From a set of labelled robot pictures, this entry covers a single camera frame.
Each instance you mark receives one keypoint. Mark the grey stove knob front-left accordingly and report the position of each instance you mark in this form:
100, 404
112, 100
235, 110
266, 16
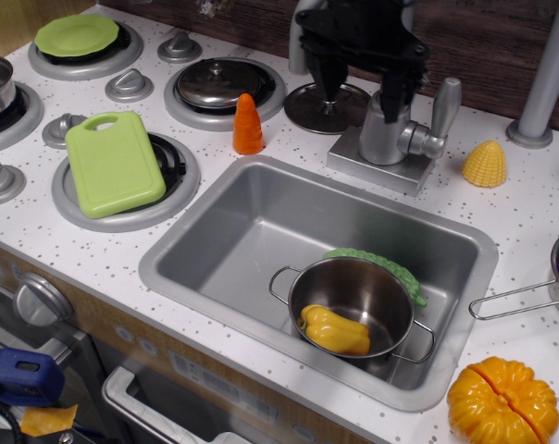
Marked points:
12, 183

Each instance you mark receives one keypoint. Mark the green toy cutting board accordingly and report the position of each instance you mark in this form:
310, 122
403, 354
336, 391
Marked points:
113, 164

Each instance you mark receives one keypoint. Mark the front-left stove burner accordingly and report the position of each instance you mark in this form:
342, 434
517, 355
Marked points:
28, 122

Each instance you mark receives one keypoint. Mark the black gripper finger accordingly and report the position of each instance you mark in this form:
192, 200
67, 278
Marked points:
398, 89
328, 72

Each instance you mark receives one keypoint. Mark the back-right stove burner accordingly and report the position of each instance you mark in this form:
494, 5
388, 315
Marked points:
268, 102

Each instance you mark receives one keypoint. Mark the front-right stove burner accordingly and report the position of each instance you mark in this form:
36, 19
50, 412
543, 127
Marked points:
181, 175

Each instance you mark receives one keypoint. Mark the grey toy sink basin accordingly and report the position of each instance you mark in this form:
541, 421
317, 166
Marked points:
262, 214

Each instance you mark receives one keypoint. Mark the steel lid on counter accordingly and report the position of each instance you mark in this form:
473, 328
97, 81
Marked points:
308, 109

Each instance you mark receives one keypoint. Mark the orange tape piece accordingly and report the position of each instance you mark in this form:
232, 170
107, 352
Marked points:
41, 421

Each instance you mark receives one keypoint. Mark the orange toy pumpkin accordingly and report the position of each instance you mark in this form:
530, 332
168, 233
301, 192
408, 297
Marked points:
500, 401

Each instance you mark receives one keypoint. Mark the orange toy carrot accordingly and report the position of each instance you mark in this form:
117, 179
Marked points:
247, 132

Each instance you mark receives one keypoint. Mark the green toy plate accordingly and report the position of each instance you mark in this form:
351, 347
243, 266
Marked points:
76, 35

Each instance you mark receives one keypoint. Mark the steel pot in sink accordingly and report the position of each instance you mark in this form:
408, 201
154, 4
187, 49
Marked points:
360, 291

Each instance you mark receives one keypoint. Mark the silver toy faucet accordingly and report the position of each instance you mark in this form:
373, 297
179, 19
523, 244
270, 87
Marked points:
400, 155

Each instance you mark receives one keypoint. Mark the steel saucepan with handle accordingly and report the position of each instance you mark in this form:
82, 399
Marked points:
551, 285

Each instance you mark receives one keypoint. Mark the grey oven dial knob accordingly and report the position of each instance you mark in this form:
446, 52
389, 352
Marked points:
38, 303

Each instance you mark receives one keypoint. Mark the grey stove knob back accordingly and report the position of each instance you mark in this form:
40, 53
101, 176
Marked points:
179, 49

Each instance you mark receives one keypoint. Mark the grey vertical pole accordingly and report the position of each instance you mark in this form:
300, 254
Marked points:
532, 129

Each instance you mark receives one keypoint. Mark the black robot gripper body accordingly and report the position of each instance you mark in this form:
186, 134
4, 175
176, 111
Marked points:
367, 35

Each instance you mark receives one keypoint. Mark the green toy vegetable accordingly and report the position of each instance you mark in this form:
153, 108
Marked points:
402, 273

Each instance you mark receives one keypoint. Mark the grey oven door handle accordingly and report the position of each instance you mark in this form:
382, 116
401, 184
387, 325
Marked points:
116, 396

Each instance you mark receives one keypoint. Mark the blue clamp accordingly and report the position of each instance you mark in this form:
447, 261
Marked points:
29, 378

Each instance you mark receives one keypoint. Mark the yellow toy bell pepper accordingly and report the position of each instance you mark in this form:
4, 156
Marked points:
334, 332

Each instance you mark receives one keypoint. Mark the back-left stove burner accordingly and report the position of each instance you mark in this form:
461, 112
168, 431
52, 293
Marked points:
117, 56

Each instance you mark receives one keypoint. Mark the steel lid on burner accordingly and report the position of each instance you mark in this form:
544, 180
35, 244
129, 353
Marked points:
218, 84

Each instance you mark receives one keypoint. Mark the grey stove knob middle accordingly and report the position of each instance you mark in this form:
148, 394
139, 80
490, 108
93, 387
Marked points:
128, 87

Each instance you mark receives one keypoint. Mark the yellow toy corn piece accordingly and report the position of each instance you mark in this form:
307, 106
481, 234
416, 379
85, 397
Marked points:
485, 166

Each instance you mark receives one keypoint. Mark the grey stove knob left-middle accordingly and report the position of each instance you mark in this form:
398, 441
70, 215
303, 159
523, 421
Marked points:
54, 133

